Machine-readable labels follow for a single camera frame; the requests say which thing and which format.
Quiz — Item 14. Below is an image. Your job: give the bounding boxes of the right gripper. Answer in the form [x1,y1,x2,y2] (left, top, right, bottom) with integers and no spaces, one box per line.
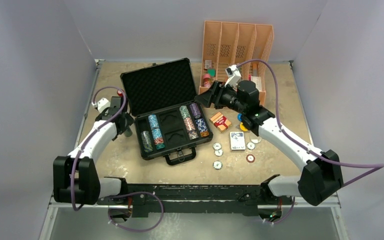
[195,81,247,115]

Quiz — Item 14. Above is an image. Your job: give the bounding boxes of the dark green 50 chip stack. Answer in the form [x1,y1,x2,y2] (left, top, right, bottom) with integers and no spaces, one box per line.
[123,127,133,138]

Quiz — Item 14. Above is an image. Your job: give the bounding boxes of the red playing card deck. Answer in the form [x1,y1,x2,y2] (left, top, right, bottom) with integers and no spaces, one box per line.
[209,112,232,133]

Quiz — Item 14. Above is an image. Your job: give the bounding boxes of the white blue 10 chip stack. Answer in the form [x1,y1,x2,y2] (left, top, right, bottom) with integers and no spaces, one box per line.
[148,114,160,131]

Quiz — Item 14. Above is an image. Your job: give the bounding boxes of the blue playing card deck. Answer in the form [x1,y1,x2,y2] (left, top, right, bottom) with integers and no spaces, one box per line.
[229,131,246,151]

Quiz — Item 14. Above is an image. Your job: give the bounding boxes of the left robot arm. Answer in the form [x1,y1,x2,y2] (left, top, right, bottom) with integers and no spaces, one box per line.
[53,96,134,205]

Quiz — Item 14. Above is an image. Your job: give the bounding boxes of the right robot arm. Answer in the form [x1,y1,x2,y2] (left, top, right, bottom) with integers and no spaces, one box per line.
[194,81,345,206]

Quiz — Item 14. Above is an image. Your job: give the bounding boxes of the purple chip row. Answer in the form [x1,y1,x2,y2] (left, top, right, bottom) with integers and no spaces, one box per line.
[189,103,202,119]

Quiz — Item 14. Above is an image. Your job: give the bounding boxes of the pink tape roll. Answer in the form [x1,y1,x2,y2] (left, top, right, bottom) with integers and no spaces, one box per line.
[202,73,212,88]

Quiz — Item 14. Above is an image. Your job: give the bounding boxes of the green white chip row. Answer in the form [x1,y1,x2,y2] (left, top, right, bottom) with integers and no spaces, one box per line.
[179,105,191,120]

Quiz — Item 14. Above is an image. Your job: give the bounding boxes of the navy orange chip row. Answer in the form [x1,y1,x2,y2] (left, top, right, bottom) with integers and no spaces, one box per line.
[195,118,210,137]

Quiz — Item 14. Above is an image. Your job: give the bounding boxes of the red black small bottle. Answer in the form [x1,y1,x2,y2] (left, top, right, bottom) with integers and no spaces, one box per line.
[117,90,124,97]

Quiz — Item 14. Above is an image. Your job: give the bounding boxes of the pink brown chip row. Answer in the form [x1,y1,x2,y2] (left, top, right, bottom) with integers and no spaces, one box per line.
[183,117,198,140]

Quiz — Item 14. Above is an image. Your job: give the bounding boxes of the blue red green chip row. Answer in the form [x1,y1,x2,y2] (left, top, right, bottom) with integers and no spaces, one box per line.
[151,128,165,150]

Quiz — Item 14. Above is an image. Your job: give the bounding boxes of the black poker case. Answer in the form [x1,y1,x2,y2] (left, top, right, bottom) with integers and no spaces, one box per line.
[120,58,214,166]

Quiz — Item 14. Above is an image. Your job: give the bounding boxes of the yellow round button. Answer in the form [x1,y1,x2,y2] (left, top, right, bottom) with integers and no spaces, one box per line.
[239,122,248,132]

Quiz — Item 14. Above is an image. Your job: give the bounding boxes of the white red box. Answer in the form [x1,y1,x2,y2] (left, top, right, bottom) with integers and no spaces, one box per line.
[248,75,263,92]

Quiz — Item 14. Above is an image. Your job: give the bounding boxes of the orange desk organizer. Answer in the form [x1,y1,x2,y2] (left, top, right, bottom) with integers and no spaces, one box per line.
[198,20,275,110]

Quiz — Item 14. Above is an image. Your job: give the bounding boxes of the red white poker chip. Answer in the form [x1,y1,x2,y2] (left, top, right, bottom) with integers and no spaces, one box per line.
[246,154,256,163]

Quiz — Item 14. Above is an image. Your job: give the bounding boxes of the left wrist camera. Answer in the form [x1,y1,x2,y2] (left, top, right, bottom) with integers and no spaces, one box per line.
[91,97,111,113]

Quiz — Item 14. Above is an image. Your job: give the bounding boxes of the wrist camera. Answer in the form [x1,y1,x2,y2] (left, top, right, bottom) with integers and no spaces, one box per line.
[91,97,111,113]
[224,64,242,87]

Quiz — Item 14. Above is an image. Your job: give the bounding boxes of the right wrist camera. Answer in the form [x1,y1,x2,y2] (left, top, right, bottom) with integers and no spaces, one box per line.
[224,64,242,87]

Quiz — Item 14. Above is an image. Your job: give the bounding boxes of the black aluminium base frame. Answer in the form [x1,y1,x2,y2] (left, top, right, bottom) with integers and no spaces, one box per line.
[84,174,293,219]

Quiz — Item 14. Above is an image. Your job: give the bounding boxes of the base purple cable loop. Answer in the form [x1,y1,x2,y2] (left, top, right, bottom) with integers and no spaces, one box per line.
[107,192,166,233]

